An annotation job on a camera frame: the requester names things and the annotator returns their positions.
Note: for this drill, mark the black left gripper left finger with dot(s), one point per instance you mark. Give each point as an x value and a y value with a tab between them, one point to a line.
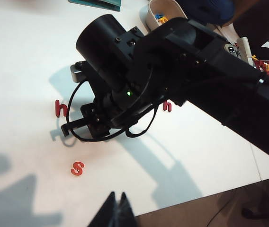
106	215

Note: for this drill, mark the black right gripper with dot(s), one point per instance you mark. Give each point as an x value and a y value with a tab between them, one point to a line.
110	113

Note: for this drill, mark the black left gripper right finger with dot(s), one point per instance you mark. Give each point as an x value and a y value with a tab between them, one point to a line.
125	215

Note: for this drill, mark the orange letter s magnet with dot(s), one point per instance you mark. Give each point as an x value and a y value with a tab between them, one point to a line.
77	169

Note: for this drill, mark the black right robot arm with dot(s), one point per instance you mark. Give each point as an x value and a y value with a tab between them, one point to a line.
219	82

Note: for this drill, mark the red letter h magnet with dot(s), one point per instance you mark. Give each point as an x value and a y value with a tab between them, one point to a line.
58	110
165	107

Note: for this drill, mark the blue letter magnet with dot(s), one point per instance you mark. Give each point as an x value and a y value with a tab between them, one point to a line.
159	16

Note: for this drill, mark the teal flat board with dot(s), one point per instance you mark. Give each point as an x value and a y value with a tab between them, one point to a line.
94	3

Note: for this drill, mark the white oval paper tray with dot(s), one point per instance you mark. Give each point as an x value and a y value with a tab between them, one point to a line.
153	14

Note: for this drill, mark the blue foam clog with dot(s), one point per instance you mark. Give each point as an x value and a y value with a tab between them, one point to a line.
205	9

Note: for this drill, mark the beige power strip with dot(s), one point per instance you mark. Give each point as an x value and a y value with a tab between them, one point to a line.
244	50

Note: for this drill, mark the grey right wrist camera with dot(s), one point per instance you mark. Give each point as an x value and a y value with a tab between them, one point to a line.
76	74

